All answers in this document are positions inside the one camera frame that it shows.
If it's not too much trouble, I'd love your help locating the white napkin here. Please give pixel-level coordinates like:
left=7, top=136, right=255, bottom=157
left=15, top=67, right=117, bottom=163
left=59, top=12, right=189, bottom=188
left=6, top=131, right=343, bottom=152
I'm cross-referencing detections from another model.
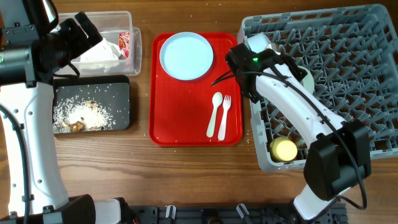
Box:
left=80, top=38, right=121, bottom=62

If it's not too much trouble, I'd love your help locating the light blue food bowl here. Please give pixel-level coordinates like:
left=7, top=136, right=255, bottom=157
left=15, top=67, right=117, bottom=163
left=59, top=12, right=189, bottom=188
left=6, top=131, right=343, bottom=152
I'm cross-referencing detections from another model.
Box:
left=248, top=33, right=279, bottom=53

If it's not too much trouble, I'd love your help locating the red sauce packet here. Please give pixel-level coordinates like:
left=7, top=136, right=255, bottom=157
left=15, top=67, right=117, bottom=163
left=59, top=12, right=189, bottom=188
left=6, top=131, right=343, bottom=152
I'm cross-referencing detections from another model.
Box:
left=118, top=32, right=130, bottom=58

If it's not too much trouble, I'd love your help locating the mint green bowl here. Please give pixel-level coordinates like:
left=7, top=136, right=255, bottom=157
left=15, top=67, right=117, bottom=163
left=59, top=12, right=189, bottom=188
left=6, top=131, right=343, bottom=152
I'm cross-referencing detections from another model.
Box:
left=298, top=65, right=315, bottom=94

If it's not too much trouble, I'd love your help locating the white plastic fork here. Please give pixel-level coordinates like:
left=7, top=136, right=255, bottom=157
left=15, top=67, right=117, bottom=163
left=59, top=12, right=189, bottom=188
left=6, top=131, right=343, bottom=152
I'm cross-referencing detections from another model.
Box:
left=218, top=95, right=231, bottom=141

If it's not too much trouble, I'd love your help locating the white plastic spoon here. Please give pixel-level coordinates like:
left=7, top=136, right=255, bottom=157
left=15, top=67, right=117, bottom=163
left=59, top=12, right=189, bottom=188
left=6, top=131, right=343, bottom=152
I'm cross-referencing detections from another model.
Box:
left=206, top=92, right=223, bottom=138

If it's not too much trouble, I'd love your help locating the yellow plastic cup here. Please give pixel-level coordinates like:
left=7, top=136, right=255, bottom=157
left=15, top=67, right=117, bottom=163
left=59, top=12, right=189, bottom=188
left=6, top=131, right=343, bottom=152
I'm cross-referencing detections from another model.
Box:
left=270, top=137, right=298, bottom=162

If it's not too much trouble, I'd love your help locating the light blue plate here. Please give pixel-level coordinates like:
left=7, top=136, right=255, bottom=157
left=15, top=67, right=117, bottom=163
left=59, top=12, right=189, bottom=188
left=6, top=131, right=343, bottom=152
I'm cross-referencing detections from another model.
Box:
left=159, top=32, right=214, bottom=81

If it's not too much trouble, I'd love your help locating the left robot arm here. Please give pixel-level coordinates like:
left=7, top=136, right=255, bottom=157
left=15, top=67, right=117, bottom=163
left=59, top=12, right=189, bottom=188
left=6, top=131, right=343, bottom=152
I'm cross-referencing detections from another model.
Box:
left=1, top=1, right=136, bottom=223

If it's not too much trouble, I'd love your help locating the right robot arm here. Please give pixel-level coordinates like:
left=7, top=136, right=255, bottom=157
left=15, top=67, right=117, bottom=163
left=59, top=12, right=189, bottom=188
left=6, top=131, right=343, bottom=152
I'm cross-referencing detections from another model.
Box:
left=225, top=44, right=371, bottom=223

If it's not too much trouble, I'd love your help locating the grey dishwasher rack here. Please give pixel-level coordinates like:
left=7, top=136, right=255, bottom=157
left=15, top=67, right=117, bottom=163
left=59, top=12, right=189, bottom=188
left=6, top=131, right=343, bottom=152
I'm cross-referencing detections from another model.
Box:
left=238, top=4, right=397, bottom=159

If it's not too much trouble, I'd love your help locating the clear plastic bin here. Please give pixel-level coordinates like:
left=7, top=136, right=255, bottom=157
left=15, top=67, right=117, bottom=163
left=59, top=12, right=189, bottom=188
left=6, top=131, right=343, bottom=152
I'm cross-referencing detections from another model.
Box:
left=72, top=11, right=142, bottom=77

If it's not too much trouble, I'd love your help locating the black plastic tray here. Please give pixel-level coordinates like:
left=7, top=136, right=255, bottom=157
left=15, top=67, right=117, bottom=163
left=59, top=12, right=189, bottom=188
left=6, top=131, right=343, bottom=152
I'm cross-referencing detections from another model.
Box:
left=53, top=75, right=131, bottom=134

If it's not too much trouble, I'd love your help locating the food scraps and rice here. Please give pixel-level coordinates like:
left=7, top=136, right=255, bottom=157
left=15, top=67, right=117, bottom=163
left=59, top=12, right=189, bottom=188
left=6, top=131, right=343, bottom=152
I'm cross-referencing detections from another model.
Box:
left=53, top=97, right=116, bottom=134

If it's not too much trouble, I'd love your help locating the red serving tray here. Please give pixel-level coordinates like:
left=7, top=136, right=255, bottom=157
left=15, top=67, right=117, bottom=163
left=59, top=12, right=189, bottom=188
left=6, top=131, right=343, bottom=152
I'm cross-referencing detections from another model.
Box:
left=149, top=32, right=243, bottom=147

